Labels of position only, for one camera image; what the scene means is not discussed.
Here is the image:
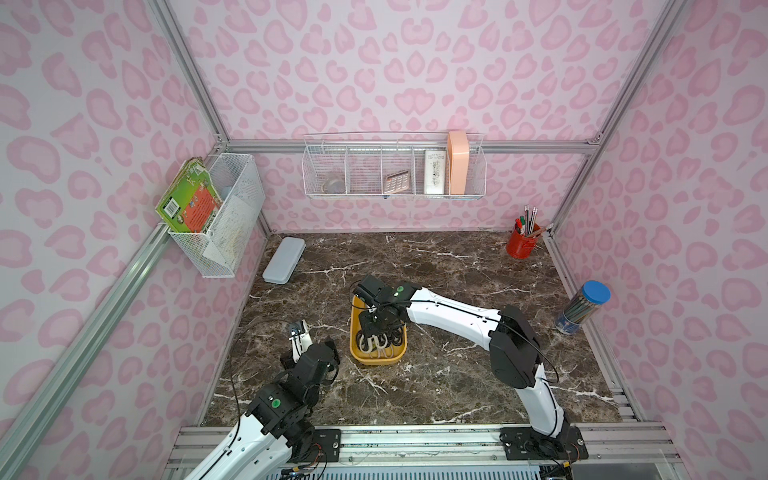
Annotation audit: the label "white mesh side basket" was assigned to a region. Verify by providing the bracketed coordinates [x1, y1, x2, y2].
[156, 153, 266, 278]

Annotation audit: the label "white wire wall shelf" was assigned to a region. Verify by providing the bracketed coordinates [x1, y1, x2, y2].
[301, 131, 487, 200]

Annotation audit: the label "grey pencil case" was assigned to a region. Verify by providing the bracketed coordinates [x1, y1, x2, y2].
[262, 237, 306, 285]

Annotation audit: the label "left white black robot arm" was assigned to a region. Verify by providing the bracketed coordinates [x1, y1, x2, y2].
[187, 338, 340, 479]

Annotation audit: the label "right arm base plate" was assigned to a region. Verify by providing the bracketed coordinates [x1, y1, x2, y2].
[499, 425, 590, 463]

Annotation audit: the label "white paper in basket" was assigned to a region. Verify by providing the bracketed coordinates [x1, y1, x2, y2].
[202, 194, 258, 272]

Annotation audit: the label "pens in cup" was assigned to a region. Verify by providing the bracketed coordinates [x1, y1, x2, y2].
[515, 204, 540, 238]

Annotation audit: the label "tape roll on shelf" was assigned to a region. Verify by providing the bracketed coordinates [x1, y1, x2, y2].
[321, 173, 346, 195]

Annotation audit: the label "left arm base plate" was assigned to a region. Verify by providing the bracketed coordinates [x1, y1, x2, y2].
[288, 428, 342, 463]

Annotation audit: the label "white box on shelf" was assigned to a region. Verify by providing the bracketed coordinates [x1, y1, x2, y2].
[423, 150, 447, 195]

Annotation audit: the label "small calculator on shelf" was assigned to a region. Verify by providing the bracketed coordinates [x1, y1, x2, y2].
[382, 170, 412, 195]

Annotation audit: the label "cream handled scissors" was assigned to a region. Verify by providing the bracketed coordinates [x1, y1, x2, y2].
[367, 334, 391, 351]

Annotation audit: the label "pink case on shelf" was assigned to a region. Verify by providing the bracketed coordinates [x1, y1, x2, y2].
[447, 130, 470, 195]

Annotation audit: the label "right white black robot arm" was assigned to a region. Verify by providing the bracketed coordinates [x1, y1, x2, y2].
[352, 275, 569, 439]

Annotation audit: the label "red pen cup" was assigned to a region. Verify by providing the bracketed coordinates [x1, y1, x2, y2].
[506, 228, 539, 260]

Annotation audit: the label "blue lid pencil tube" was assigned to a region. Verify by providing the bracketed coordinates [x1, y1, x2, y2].
[555, 280, 612, 335]

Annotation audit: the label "small grey black scissors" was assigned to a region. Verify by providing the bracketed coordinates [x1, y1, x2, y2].
[355, 331, 372, 354]

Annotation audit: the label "yellow plastic storage box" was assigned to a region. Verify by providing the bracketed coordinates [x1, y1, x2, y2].
[349, 296, 408, 366]

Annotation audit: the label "green red book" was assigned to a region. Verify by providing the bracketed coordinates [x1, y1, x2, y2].
[155, 157, 223, 234]

